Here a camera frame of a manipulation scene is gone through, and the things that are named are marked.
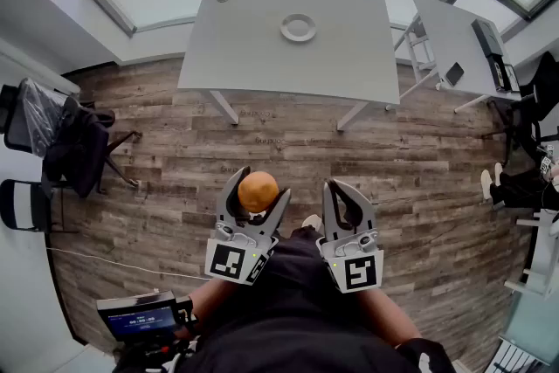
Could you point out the white table frame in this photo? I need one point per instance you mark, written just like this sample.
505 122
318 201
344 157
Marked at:
543 257

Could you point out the white round plate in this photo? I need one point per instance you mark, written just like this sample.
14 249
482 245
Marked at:
286 34

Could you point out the grey table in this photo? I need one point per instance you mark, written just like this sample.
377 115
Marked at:
271 65

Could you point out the black office chair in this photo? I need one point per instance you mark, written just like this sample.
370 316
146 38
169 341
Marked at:
546 83

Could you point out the black phone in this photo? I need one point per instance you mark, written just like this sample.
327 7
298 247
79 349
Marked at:
454 73

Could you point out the black screen device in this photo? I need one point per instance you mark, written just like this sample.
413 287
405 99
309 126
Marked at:
140 321

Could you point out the person's black clothes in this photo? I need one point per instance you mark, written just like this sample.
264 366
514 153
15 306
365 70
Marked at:
297 310

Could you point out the white radiator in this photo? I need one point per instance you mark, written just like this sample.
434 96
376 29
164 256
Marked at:
519 358

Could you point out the black jacket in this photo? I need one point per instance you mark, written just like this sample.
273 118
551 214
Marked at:
83 144

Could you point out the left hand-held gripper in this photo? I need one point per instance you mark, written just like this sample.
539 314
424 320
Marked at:
227 260

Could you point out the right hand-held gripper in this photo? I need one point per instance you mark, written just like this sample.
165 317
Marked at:
358 271

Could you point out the person's white shoe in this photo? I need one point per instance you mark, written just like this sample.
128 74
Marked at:
312 223

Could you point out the person's right forearm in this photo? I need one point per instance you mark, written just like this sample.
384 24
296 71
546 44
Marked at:
384 314

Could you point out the long white table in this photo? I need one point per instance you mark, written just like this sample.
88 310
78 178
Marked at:
454 39

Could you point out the black folding chair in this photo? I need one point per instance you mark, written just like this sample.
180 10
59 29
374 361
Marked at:
22 205

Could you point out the person's left forearm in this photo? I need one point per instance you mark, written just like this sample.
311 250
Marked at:
209 301

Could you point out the black mesh chair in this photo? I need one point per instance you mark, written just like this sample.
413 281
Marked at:
30 118

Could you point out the black box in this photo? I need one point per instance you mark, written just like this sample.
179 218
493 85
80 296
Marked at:
487 37

